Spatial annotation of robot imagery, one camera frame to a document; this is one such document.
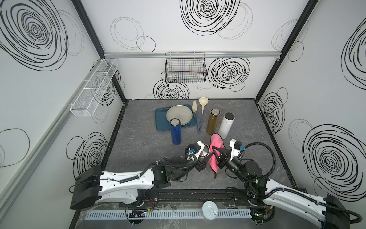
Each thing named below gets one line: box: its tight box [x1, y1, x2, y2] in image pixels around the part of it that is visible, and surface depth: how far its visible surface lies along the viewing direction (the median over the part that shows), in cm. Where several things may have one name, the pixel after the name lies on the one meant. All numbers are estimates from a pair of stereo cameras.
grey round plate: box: [166, 104, 194, 126], surface depth 114 cm
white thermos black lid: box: [217, 112, 236, 140], surface depth 85 cm
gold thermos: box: [206, 107, 221, 136], surface depth 88 cm
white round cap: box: [202, 200, 219, 221], surface depth 67 cm
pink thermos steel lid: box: [199, 143, 211, 158], surface depth 62 cm
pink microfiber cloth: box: [208, 133, 226, 174], surface depth 69 cm
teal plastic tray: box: [154, 104, 196, 132], surface depth 109 cm
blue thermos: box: [169, 117, 182, 146], surface depth 86 cm
